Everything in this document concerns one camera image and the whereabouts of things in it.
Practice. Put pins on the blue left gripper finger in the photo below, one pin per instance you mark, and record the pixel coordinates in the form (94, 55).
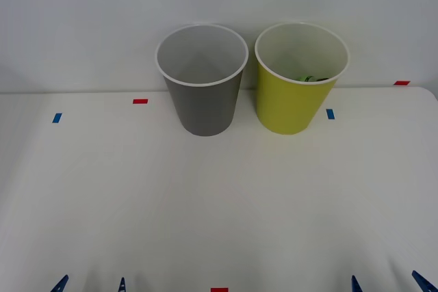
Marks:
(122, 286)
(61, 285)

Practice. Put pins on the green bottle with black cap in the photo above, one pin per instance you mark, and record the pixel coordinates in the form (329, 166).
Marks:
(308, 79)

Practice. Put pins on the grey plastic waste bin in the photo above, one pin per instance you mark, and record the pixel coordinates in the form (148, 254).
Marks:
(205, 107)

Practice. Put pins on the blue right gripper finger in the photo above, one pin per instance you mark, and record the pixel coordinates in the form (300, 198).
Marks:
(356, 286)
(424, 282)

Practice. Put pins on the yellow-green plastic waste bin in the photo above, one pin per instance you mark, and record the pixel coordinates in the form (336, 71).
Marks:
(287, 107)

